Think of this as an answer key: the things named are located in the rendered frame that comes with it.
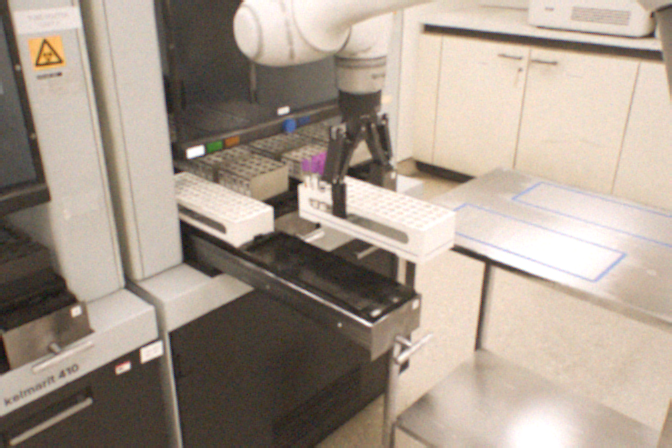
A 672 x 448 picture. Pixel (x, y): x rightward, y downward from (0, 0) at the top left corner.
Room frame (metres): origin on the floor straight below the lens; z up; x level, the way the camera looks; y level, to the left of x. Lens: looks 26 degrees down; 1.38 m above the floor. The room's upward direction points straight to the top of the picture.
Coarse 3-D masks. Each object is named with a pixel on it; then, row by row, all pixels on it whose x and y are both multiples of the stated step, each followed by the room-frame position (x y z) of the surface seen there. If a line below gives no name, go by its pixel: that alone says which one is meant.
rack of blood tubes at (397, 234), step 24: (312, 192) 1.10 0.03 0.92; (360, 192) 1.10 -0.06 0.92; (384, 192) 1.10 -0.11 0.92; (312, 216) 1.10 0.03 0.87; (360, 216) 1.10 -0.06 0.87; (384, 216) 0.99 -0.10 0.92; (408, 216) 1.00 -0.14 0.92; (432, 216) 0.99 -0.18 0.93; (384, 240) 0.98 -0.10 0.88; (408, 240) 1.01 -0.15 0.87; (432, 240) 0.95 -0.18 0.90
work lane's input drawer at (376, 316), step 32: (224, 256) 1.09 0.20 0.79; (256, 256) 1.04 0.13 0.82; (288, 256) 1.07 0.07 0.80; (320, 256) 1.07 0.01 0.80; (256, 288) 1.02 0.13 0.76; (288, 288) 0.96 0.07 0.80; (320, 288) 0.93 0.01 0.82; (352, 288) 0.95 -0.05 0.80; (384, 288) 0.95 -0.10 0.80; (320, 320) 0.91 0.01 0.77; (352, 320) 0.86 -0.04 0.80; (384, 320) 0.86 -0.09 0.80; (416, 320) 0.92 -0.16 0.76; (384, 352) 0.86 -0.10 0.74
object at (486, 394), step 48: (480, 192) 1.35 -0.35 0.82; (528, 192) 1.35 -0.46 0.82; (576, 192) 1.35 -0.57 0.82; (480, 240) 1.10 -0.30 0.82; (528, 240) 1.10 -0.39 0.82; (576, 240) 1.10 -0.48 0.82; (624, 240) 1.10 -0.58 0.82; (576, 288) 0.93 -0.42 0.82; (624, 288) 0.93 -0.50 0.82; (480, 336) 1.49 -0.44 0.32; (480, 384) 1.33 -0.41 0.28; (528, 384) 1.33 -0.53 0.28; (384, 432) 1.19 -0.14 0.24; (432, 432) 1.16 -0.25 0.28; (480, 432) 1.16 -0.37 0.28; (528, 432) 1.16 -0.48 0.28; (576, 432) 1.16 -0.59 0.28; (624, 432) 1.16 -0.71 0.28
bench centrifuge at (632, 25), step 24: (552, 0) 3.15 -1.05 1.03; (576, 0) 3.07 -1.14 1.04; (600, 0) 3.00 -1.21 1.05; (624, 0) 2.92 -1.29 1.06; (528, 24) 3.24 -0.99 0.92; (552, 24) 3.14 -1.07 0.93; (576, 24) 3.06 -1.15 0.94; (600, 24) 2.98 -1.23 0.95; (624, 24) 2.91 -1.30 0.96; (648, 24) 2.90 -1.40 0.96
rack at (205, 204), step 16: (176, 176) 1.33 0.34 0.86; (192, 176) 1.33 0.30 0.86; (176, 192) 1.24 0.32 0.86; (192, 192) 1.24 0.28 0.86; (208, 192) 1.24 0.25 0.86; (224, 192) 1.24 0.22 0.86; (192, 208) 1.18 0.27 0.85; (208, 208) 1.16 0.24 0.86; (224, 208) 1.17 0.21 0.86; (240, 208) 1.16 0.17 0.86; (256, 208) 1.16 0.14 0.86; (272, 208) 1.16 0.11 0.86; (208, 224) 1.20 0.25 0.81; (224, 224) 1.11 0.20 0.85; (240, 224) 1.09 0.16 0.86; (256, 224) 1.12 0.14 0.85; (272, 224) 1.15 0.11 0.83; (240, 240) 1.09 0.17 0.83
